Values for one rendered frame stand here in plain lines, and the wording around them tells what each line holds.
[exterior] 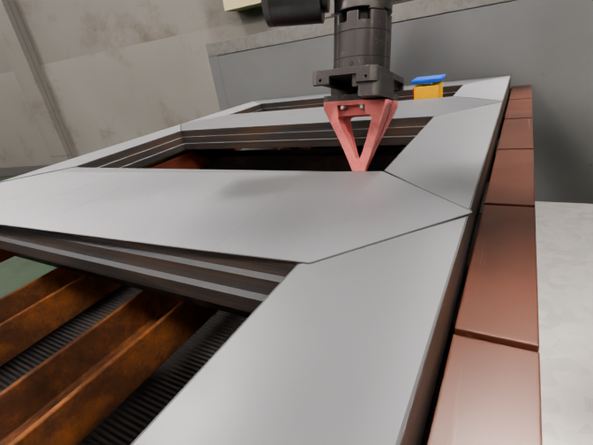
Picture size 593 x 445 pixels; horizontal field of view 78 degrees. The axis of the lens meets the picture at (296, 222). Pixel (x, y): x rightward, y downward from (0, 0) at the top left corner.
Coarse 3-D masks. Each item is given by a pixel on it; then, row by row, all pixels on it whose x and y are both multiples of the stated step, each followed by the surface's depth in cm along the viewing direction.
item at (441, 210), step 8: (432, 200) 29; (440, 200) 29; (448, 200) 29; (432, 208) 28; (440, 208) 28; (448, 208) 27; (456, 208) 27; (464, 208) 27; (432, 216) 27; (440, 216) 26; (448, 216) 26; (456, 216) 26; (424, 224) 26; (432, 224) 26
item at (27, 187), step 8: (48, 176) 61; (56, 176) 60; (64, 176) 59; (72, 176) 59; (24, 184) 58; (32, 184) 58; (40, 184) 57; (48, 184) 56; (0, 192) 55; (8, 192) 55; (16, 192) 54; (24, 192) 53; (0, 200) 51
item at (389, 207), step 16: (384, 176) 36; (368, 192) 33; (384, 192) 32; (400, 192) 32; (416, 192) 31; (352, 208) 30; (368, 208) 30; (384, 208) 29; (400, 208) 29; (416, 208) 28; (352, 224) 28; (368, 224) 27; (384, 224) 27; (400, 224) 26; (416, 224) 26; (336, 240) 26; (352, 240) 25; (368, 240) 25; (384, 240) 25; (320, 256) 24
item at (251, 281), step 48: (144, 144) 78; (192, 144) 84; (240, 144) 77; (288, 144) 72; (336, 144) 67; (384, 144) 62; (480, 192) 35; (0, 240) 45; (48, 240) 40; (96, 240) 36; (192, 288) 29; (240, 288) 27; (432, 336) 17; (432, 384) 18
